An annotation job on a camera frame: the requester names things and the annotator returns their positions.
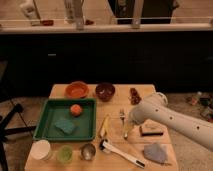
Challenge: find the silver metal fork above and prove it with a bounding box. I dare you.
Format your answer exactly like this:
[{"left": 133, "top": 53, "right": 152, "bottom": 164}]
[{"left": 119, "top": 109, "right": 128, "bottom": 140}]

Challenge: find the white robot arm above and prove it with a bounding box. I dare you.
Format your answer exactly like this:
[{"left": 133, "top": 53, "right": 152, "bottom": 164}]
[{"left": 128, "top": 92, "right": 213, "bottom": 151}]

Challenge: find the dark brown bowl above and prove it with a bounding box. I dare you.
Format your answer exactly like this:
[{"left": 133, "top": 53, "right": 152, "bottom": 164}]
[{"left": 95, "top": 82, "right": 115, "bottom": 102}]

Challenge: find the orange red bowl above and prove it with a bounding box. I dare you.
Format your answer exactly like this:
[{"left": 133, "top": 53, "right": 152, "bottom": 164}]
[{"left": 64, "top": 81, "right": 89, "bottom": 98}]

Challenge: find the dark red grape bunch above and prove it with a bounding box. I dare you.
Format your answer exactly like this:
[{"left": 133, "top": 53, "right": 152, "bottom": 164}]
[{"left": 130, "top": 88, "right": 142, "bottom": 105}]

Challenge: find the orange round fruit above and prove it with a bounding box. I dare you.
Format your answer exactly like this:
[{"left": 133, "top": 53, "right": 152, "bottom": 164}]
[{"left": 70, "top": 104, "right": 83, "bottom": 117}]

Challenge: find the teal sponge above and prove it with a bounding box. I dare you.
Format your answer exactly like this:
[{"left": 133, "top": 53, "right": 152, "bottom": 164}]
[{"left": 55, "top": 118, "right": 76, "bottom": 134}]

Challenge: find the green plastic tray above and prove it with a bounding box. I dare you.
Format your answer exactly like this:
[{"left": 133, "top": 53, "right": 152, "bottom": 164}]
[{"left": 33, "top": 98, "right": 96, "bottom": 142}]

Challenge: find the tan black eraser block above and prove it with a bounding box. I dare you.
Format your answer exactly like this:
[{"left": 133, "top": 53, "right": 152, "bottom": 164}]
[{"left": 139, "top": 123, "right": 164, "bottom": 137}]

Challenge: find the small metal cup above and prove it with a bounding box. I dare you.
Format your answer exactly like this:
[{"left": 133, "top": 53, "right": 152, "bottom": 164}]
[{"left": 81, "top": 143, "right": 96, "bottom": 161}]

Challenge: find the green plastic cup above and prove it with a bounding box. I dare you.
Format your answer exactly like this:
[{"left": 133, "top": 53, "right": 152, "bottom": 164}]
[{"left": 56, "top": 145, "right": 72, "bottom": 164}]

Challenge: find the blue grey cloth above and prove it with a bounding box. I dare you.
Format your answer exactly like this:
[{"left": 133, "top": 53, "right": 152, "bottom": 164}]
[{"left": 143, "top": 143, "right": 168, "bottom": 164}]

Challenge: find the white plastic cup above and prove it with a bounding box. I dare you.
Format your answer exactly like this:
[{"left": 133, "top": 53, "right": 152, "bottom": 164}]
[{"left": 30, "top": 140, "right": 52, "bottom": 160}]

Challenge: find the black chair base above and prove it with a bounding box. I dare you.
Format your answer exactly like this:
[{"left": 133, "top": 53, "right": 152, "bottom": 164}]
[{"left": 0, "top": 102, "right": 37, "bottom": 171}]

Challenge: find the white robot figure background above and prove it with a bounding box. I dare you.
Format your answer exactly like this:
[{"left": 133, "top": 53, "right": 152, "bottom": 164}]
[{"left": 20, "top": 0, "right": 41, "bottom": 26}]

